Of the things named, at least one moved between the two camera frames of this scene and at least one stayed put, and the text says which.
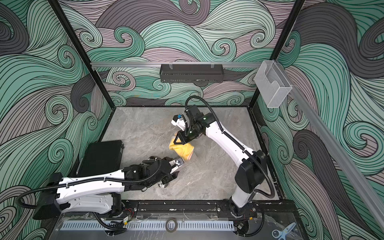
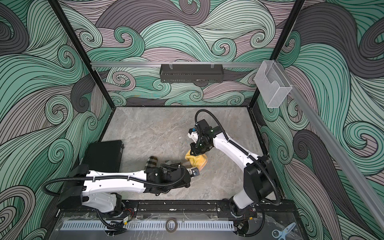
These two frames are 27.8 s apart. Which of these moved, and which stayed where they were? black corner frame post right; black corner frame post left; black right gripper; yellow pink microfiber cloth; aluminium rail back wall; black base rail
Moved: yellow pink microfiber cloth; black right gripper
Stayed: black corner frame post right; aluminium rail back wall; black corner frame post left; black base rail
